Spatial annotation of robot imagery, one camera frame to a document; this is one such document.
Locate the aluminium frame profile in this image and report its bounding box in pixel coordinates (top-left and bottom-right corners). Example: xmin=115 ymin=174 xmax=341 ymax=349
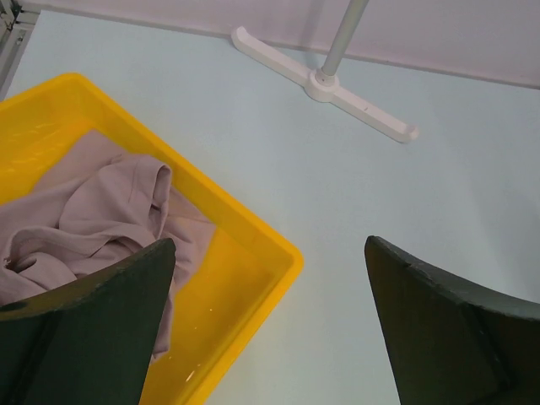
xmin=1 ymin=0 xmax=40 ymax=100

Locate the white clothes rack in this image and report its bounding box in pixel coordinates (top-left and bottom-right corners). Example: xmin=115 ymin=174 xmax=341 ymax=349
xmin=231 ymin=0 xmax=419 ymax=143

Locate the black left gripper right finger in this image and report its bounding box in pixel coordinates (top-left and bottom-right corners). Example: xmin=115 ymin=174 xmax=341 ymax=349
xmin=364 ymin=236 xmax=539 ymax=404

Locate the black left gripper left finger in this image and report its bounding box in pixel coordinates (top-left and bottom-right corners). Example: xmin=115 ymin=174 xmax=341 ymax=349
xmin=1 ymin=239 xmax=176 ymax=404

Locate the pink tank top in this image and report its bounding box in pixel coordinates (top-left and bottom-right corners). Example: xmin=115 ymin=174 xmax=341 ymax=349
xmin=0 ymin=129 xmax=218 ymax=364

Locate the yellow plastic bin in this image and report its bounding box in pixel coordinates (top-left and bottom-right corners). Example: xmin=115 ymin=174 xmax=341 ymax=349
xmin=1 ymin=73 xmax=303 ymax=404

